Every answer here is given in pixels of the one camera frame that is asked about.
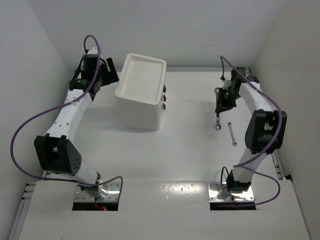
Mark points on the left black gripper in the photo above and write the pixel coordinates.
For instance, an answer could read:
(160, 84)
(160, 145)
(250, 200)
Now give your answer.
(111, 78)

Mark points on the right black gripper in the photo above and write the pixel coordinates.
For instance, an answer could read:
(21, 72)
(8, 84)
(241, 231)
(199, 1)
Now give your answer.
(229, 105)

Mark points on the long silver ratchet wrench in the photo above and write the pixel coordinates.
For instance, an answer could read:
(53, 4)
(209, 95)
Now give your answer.
(217, 124)

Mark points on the white drawer cabinet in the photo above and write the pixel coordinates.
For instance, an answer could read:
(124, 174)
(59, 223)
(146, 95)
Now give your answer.
(140, 93)

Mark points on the small silver wrench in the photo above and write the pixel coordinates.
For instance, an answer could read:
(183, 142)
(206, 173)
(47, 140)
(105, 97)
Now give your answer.
(234, 142)

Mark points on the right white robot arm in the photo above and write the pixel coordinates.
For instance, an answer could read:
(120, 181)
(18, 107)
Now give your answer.
(265, 131)

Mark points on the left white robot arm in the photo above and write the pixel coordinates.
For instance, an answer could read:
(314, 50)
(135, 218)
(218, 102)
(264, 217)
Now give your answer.
(55, 150)

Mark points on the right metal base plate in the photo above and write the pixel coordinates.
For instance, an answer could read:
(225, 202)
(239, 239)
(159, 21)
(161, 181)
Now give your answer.
(218, 194)

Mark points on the metal base plate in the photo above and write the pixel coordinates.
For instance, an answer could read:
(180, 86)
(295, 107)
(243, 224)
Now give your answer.
(218, 194)
(107, 193)

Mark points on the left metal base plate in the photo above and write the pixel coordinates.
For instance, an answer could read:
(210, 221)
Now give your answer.
(107, 193)

